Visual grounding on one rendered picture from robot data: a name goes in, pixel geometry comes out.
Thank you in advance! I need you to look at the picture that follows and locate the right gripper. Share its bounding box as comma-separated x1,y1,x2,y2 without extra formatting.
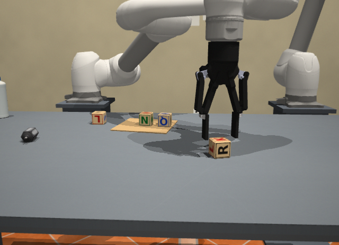
194,41,249,140

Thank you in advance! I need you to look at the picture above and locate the tan flat mat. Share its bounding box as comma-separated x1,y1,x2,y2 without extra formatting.
110,118,177,134

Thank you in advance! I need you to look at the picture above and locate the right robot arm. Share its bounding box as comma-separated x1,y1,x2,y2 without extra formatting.
65,0,299,103

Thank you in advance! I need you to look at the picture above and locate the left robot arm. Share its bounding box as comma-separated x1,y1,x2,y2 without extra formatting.
273,0,325,108

